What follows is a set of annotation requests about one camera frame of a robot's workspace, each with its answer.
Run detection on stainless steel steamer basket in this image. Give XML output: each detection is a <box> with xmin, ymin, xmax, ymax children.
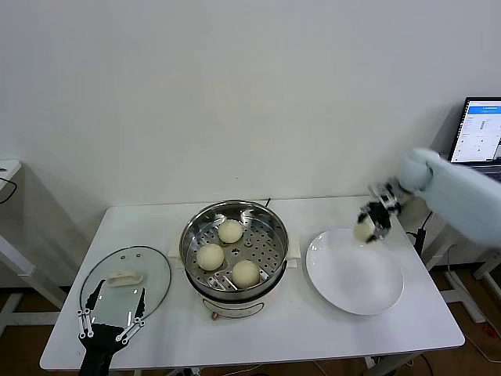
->
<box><xmin>179</xmin><ymin>199</ymin><xmax>290</xmax><ymax>295</ymax></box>

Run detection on black upright stand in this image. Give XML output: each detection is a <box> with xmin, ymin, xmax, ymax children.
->
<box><xmin>406</xmin><ymin>226</ymin><xmax>427</xmax><ymax>255</ymax></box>

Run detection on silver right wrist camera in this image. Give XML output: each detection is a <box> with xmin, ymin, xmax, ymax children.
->
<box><xmin>367</xmin><ymin>178</ymin><xmax>404</xmax><ymax>208</ymax></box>

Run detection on white laptop side table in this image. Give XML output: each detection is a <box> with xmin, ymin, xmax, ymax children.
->
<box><xmin>424</xmin><ymin>234</ymin><xmax>501</xmax><ymax>324</ymax></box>

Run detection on black looped cable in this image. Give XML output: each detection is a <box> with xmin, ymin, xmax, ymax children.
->
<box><xmin>0</xmin><ymin>176</ymin><xmax>20</xmax><ymax>204</ymax></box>

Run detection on round white plate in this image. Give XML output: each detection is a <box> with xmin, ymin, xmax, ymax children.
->
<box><xmin>305</xmin><ymin>228</ymin><xmax>405</xmax><ymax>316</ymax></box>

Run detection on round glass pot lid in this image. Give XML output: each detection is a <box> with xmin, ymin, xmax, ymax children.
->
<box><xmin>79</xmin><ymin>245</ymin><xmax>174</xmax><ymax>330</ymax></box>

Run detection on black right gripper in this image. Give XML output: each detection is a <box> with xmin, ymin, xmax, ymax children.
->
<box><xmin>355</xmin><ymin>201</ymin><xmax>395</xmax><ymax>246</ymax></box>

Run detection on white steamed baozi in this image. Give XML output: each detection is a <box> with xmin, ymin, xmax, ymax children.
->
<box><xmin>353</xmin><ymin>219</ymin><xmax>377</xmax><ymax>243</ymax></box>
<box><xmin>196</xmin><ymin>243</ymin><xmax>225</xmax><ymax>271</ymax></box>
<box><xmin>231</xmin><ymin>259</ymin><xmax>261</xmax><ymax>289</ymax></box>
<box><xmin>217</xmin><ymin>220</ymin><xmax>243</xmax><ymax>244</ymax></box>

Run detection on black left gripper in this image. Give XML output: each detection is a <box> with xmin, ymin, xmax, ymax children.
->
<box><xmin>76</xmin><ymin>280</ymin><xmax>146</xmax><ymax>376</ymax></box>

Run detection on grey open laptop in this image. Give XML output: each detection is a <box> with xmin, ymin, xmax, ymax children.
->
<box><xmin>448</xmin><ymin>96</ymin><xmax>501</xmax><ymax>172</ymax></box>

